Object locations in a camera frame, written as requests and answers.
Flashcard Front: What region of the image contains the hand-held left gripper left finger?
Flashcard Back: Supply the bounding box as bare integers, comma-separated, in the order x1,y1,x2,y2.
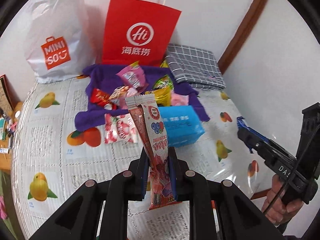
30,146,150,240

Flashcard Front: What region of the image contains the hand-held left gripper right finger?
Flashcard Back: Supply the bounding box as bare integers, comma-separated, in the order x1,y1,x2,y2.
169,146,285,240

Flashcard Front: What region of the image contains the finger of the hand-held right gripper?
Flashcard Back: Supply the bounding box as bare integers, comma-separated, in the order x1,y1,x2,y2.
236,116,268,140
237,127,278,160

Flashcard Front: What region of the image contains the long red white snack packet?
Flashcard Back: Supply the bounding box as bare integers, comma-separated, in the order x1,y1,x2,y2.
125,95,183,211

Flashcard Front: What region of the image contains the pink white marshmallow packet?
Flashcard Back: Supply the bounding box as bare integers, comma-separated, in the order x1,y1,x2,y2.
104,114,139,145

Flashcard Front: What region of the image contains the light pink snack packet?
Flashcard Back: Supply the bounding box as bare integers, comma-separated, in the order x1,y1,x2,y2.
171,92,188,105

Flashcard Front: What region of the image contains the yellow snack packet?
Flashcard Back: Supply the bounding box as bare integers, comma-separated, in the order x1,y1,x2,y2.
146,90,172,105

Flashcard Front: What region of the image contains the green snack packet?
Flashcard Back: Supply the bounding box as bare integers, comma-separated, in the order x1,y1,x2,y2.
152,75,174,90

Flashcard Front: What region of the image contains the pink orange candy bag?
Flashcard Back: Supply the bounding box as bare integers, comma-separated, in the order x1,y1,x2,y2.
109,86,133,105

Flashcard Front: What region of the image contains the magenta snack packet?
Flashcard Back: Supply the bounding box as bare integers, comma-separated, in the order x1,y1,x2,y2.
116,61,145,92

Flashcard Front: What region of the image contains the person's right hand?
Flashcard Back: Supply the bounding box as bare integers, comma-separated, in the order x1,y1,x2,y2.
261,174,307,227

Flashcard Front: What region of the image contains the blue tissue pack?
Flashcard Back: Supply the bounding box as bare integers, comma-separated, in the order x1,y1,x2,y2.
157,105,205,148

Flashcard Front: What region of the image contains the fruit print tablecloth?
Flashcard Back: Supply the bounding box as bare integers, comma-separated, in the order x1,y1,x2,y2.
10,72,260,240

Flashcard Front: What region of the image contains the grey plaid folded cloth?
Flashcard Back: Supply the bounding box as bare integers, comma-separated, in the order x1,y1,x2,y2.
165,44,227,90

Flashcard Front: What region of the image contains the purple towel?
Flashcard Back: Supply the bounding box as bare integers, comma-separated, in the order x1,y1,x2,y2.
74,64,210,133

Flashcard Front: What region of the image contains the green blanket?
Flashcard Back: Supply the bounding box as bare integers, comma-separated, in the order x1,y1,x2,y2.
0,170,15,230

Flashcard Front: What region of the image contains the wooden nightstand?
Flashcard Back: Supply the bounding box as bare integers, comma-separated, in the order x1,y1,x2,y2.
0,101,24,173

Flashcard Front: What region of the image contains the cluster of small cosmetics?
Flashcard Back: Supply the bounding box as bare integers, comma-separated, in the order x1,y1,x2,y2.
0,107,17,145

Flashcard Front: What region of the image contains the red paper bag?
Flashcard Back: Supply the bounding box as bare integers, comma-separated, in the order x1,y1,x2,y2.
101,0,182,68

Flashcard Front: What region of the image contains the patterned book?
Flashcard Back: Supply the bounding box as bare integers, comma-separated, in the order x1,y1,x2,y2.
0,74,14,113

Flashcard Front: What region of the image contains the white plastic shopping bag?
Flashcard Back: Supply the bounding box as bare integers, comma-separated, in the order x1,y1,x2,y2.
24,0,97,83

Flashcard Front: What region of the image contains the brown wooden door frame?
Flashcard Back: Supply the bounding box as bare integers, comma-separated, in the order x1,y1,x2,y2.
217,0,273,73

